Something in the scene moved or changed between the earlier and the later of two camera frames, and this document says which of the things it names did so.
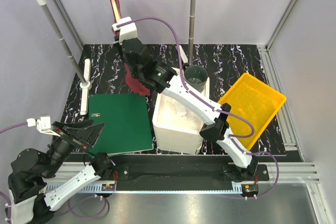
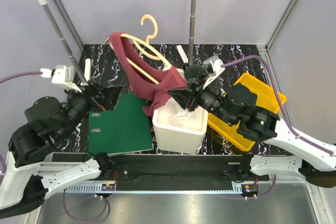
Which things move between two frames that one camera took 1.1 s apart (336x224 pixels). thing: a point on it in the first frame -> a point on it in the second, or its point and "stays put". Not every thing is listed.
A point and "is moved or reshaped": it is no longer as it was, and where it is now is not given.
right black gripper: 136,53 -> 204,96
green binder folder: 127,127 stays put
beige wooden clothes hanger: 113,3 is moved or reshaped
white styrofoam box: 178,123 stays put
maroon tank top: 131,83 is moved or reshaped
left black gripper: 82,137 -> 108,98
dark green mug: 196,77 stays put
